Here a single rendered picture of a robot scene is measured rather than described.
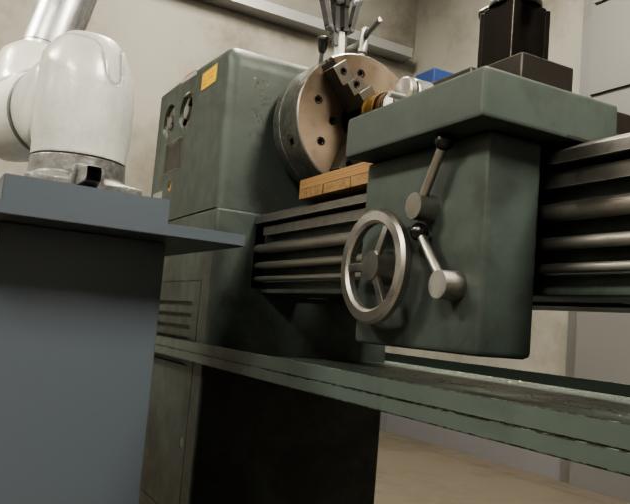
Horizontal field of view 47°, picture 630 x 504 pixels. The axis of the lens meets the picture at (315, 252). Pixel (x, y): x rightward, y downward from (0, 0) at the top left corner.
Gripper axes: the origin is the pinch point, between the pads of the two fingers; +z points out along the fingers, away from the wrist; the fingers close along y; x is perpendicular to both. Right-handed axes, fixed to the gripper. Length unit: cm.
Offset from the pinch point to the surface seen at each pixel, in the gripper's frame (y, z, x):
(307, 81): -19.0, 17.0, -19.3
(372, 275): -38, 61, -76
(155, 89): 16, -47, 224
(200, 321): -35, 70, 0
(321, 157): -15.1, 33.2, -19.3
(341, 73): -12.7, 15.2, -23.2
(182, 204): -33, 41, 22
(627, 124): 0, 37, -85
